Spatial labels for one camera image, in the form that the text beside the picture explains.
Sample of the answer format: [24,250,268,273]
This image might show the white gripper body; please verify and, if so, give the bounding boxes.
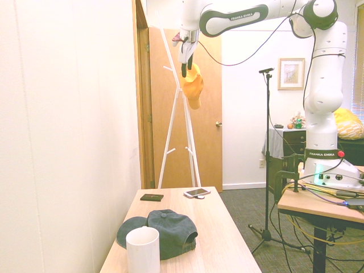
[178,42,197,65]

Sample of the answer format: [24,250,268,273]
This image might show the yellow baseball cap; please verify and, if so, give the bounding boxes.
[180,63,205,110]

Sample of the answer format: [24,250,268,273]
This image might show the dark green baseball cap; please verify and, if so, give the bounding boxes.
[117,209,198,261]

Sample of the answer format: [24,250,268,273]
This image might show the white coat rack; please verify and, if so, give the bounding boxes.
[157,10,202,189]

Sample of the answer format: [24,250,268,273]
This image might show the wooden door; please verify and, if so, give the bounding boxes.
[148,27,224,193]

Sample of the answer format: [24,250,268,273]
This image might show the grey cloth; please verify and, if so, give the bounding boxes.
[261,127,285,159]

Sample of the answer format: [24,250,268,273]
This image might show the dried flower decoration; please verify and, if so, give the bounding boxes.
[290,110,307,126]

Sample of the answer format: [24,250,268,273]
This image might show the white smartphone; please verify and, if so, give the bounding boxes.
[183,188,212,198]

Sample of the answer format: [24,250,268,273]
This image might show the dark wooden dresser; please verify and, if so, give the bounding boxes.
[283,129,308,160]

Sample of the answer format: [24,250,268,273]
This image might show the black tripod stand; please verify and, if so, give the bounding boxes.
[247,72,311,254]

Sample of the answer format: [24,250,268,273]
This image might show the black wallet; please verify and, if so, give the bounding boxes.
[140,193,165,202]

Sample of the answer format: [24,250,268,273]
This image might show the black metal clamp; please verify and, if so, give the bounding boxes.
[275,153,305,204]

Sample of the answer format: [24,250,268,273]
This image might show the window blinds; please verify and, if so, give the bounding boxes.
[351,24,364,114]

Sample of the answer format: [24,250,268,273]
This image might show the yellow bag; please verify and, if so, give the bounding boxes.
[333,107,364,140]

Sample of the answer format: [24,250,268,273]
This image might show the black cabinet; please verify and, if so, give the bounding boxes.
[337,138,364,167]

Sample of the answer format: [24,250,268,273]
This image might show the wooden table with black legs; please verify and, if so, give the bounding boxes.
[277,164,364,273]

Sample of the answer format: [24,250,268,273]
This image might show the white ceramic mug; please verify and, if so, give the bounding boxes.
[126,226,160,273]

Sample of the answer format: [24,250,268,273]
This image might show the black box on table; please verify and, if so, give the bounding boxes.
[346,198,364,210]

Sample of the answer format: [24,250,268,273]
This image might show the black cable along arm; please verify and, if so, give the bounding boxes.
[196,0,346,111]

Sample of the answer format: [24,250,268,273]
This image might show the wooden door frame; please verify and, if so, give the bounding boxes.
[132,0,156,190]

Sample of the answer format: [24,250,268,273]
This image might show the framed wall picture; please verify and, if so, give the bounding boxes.
[278,57,306,91]

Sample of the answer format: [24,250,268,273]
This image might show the yellow cable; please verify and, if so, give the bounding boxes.
[280,181,364,248]

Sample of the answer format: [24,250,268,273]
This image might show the purple cable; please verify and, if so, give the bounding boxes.
[298,184,349,205]

